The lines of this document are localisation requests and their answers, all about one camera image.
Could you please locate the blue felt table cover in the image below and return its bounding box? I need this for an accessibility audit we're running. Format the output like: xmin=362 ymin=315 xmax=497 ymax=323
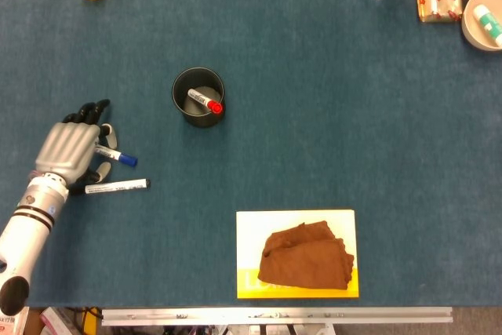
xmin=0 ymin=0 xmax=502 ymax=308

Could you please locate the brown folded cloth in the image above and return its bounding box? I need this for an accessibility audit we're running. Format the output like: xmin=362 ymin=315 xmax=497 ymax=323
xmin=257 ymin=220 xmax=355 ymax=291

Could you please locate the aluminium profile rail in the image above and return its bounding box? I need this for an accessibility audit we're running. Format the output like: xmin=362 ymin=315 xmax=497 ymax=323
xmin=100 ymin=306 xmax=454 ymax=327

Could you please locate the blue-capped white marker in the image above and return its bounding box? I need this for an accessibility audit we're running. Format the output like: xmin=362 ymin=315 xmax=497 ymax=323
xmin=93 ymin=144 xmax=139 ymax=168

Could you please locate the white red printed packet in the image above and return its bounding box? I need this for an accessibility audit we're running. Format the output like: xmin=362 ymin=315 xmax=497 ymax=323
xmin=0 ymin=305 xmax=31 ymax=335

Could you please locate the black-capped white marker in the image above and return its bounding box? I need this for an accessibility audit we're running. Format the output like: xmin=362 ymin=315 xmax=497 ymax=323
xmin=84 ymin=178 xmax=151 ymax=195

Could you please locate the red-capped white marker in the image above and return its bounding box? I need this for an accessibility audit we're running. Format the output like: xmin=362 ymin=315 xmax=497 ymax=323
xmin=187 ymin=88 xmax=225 ymax=115

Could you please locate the yellow black tool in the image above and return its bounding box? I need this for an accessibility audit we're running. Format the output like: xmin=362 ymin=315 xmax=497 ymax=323
xmin=80 ymin=307 xmax=99 ymax=335

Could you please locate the beige bowl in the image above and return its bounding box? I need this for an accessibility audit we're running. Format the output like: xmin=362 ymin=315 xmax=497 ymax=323
xmin=460 ymin=0 xmax=502 ymax=53

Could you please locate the black mesh pen cup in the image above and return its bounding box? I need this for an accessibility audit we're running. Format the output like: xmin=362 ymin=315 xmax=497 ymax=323
xmin=171 ymin=67 xmax=227 ymax=129

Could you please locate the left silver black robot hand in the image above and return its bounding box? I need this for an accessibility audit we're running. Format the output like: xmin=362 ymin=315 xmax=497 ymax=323
xmin=34 ymin=98 xmax=118 ymax=191

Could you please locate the white green glue stick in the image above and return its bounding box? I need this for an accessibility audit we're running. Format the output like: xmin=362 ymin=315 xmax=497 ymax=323
xmin=472 ymin=4 xmax=502 ymax=48

